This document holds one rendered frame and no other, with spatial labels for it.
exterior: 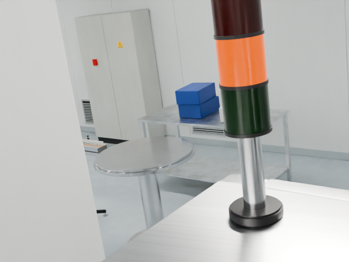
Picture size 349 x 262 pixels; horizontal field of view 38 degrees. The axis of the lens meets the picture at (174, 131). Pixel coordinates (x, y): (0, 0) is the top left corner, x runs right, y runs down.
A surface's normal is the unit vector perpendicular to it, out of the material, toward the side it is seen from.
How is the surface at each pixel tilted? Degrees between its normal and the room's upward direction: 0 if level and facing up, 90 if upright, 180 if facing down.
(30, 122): 90
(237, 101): 90
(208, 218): 0
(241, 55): 90
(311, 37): 90
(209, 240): 0
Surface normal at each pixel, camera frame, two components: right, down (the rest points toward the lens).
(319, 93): -0.61, 0.30
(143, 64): 0.78, 0.07
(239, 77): -0.26, 0.30
